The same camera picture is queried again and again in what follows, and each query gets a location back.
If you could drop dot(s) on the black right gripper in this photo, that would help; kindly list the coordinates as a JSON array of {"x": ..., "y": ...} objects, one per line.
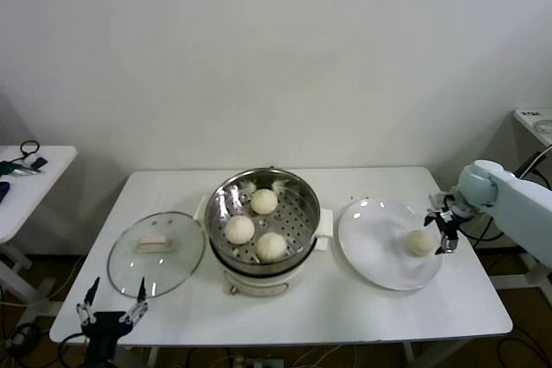
[{"x": 448, "y": 222}]

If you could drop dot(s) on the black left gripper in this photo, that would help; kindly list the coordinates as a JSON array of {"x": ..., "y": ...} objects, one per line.
[{"x": 103, "y": 329}]

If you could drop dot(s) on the white steamed baozi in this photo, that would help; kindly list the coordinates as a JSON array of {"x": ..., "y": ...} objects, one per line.
[
  {"x": 271, "y": 247},
  {"x": 239, "y": 230},
  {"x": 263, "y": 201},
  {"x": 419, "y": 242}
]

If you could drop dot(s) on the round glass pot lid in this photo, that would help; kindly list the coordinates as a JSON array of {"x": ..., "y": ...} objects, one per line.
[{"x": 172, "y": 264}]

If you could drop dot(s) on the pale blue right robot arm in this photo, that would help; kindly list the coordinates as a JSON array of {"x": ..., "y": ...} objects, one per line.
[{"x": 517, "y": 208}]

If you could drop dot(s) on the perforated stainless steamer basket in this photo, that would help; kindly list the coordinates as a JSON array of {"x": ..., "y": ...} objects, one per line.
[{"x": 224, "y": 200}]

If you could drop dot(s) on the large white round plate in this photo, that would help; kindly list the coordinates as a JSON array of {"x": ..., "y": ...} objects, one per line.
[{"x": 371, "y": 238}]

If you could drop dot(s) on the white side table with tools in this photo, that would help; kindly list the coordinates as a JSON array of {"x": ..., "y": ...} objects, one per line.
[{"x": 26, "y": 204}]

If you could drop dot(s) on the white electric cooking pot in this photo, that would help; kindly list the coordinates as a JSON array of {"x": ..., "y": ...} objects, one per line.
[{"x": 259, "y": 288}]

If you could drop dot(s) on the clear round dish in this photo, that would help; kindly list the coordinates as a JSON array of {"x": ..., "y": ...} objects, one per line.
[{"x": 544, "y": 126}]

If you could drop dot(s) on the small black device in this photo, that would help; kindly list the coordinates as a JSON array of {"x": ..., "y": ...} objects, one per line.
[{"x": 39, "y": 163}]

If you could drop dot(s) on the dark blue object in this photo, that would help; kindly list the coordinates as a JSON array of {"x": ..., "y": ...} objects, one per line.
[{"x": 3, "y": 190}]

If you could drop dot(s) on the white power strip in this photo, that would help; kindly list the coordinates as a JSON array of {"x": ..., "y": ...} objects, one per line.
[{"x": 259, "y": 363}]

